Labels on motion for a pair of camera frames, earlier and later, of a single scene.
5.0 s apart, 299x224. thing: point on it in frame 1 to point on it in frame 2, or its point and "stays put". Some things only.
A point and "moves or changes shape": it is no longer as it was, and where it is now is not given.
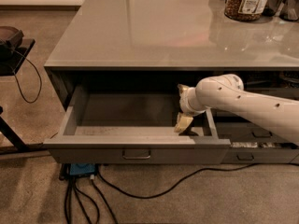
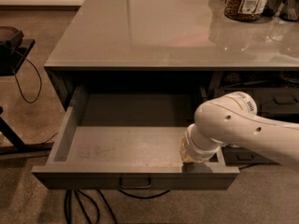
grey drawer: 130,124 moves or changes shape
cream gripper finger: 182,89 to 183,149
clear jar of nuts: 247,3 stays put
